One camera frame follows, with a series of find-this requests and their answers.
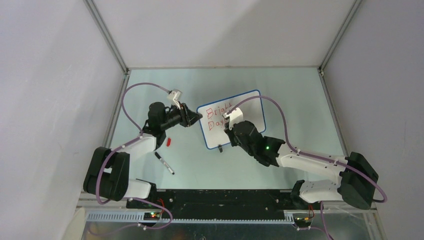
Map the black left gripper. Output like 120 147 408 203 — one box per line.
160 101 203 131

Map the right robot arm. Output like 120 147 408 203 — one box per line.
224 120 379 210

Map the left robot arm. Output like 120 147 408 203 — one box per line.
83 102 203 208

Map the white blue-framed whiteboard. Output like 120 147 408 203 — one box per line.
196 89 267 150

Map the black whiteboard marker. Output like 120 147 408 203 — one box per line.
154 151 175 175

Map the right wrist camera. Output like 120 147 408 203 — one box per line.
222 107 244 130

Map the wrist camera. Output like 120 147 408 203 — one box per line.
222 107 244 130
167 89 182 105

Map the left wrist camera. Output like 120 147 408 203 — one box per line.
167 89 182 105

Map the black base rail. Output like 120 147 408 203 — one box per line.
76 188 379 225

